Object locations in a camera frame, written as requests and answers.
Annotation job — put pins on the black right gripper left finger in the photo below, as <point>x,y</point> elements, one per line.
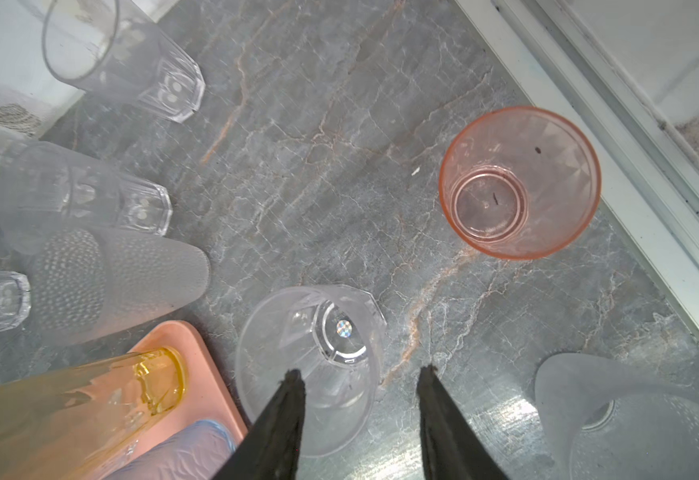
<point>272,448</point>

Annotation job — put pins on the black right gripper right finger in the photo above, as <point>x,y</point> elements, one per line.
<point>449,447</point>

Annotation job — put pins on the blue frosted glass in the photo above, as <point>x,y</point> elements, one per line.
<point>196,452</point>

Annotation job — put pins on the pink plastic tray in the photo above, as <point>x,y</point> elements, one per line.
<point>206,395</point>

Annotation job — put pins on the clear round glass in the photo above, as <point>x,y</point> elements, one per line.
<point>332,334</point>

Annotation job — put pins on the yellow transparent glass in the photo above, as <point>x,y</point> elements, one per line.
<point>67,423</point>

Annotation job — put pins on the frosted dotted glass right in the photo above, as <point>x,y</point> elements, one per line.
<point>605,420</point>

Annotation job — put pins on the frosted dotted glass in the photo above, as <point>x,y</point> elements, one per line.
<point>605,420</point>
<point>89,283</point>

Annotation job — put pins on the frosted dotted glass centre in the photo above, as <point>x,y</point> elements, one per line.
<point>89,283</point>

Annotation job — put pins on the pink faceted glass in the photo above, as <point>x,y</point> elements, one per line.
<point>520,183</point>

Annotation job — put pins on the clear faceted short glass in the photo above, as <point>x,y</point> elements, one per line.
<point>45,188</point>

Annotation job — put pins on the clear tall glass back right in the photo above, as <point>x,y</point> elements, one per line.
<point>113,49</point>

